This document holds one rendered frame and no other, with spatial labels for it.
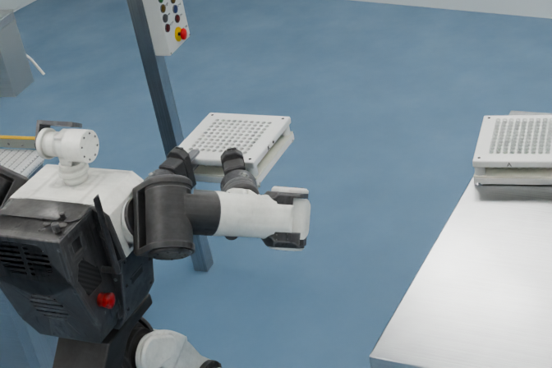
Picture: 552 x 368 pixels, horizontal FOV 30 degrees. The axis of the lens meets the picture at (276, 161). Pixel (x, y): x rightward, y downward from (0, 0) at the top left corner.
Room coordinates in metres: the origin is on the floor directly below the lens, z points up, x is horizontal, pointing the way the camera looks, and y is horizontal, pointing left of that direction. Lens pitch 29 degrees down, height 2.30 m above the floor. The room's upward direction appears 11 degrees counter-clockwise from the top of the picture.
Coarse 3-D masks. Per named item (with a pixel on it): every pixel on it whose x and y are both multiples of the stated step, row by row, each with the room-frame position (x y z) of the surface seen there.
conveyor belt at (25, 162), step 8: (0, 152) 2.85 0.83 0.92; (8, 152) 2.84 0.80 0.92; (16, 152) 2.83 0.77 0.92; (24, 152) 2.82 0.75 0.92; (32, 152) 2.81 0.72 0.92; (0, 160) 2.79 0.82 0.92; (8, 160) 2.78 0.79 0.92; (16, 160) 2.77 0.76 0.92; (24, 160) 2.76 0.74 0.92; (32, 160) 2.77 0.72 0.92; (40, 160) 2.79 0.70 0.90; (16, 168) 2.72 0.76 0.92; (24, 168) 2.73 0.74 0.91; (32, 168) 2.75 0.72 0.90
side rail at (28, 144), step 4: (0, 140) 2.87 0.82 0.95; (4, 140) 2.86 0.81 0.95; (8, 140) 2.86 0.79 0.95; (12, 140) 2.85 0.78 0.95; (16, 140) 2.84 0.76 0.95; (20, 140) 2.84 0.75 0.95; (24, 140) 2.83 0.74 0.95; (28, 140) 2.82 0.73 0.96; (32, 140) 2.82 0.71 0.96; (0, 144) 2.87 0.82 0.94; (4, 144) 2.87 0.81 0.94; (8, 144) 2.86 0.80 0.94; (12, 144) 2.85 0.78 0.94; (16, 144) 2.85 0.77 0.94; (20, 144) 2.84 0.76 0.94; (24, 144) 2.83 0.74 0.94; (28, 144) 2.83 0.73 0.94; (32, 144) 2.82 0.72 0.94; (24, 148) 2.84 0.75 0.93; (28, 148) 2.83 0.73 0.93; (32, 148) 2.82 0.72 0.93
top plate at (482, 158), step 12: (492, 120) 2.44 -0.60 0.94; (528, 120) 2.40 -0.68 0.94; (540, 120) 2.39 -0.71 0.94; (480, 132) 2.38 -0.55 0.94; (492, 132) 2.37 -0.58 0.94; (480, 144) 2.32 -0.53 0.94; (516, 144) 2.29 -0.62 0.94; (480, 156) 2.26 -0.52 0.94; (492, 156) 2.25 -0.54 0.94; (504, 156) 2.24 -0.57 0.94; (516, 156) 2.23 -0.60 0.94; (528, 156) 2.22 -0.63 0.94; (540, 156) 2.21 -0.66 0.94
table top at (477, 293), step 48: (480, 192) 2.21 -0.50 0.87; (528, 192) 2.16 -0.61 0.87; (480, 240) 2.00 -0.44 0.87; (528, 240) 1.97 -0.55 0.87; (432, 288) 1.85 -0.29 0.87; (480, 288) 1.82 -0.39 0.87; (528, 288) 1.79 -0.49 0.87; (384, 336) 1.72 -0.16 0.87; (432, 336) 1.69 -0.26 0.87; (480, 336) 1.67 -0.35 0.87; (528, 336) 1.64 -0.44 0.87
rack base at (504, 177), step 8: (488, 168) 2.27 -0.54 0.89; (496, 168) 2.26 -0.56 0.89; (536, 168) 2.23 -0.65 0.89; (544, 168) 2.22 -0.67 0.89; (480, 176) 2.24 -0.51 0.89; (488, 176) 2.24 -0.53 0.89; (496, 176) 2.23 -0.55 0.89; (504, 176) 2.22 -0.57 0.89; (512, 176) 2.21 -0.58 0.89; (520, 176) 2.21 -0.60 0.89; (528, 176) 2.20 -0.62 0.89; (536, 176) 2.19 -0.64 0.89; (544, 176) 2.19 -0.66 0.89; (504, 184) 2.22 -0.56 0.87; (512, 184) 2.21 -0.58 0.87; (520, 184) 2.20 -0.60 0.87; (528, 184) 2.20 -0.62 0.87; (536, 184) 2.19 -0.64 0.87; (544, 184) 2.18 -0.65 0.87
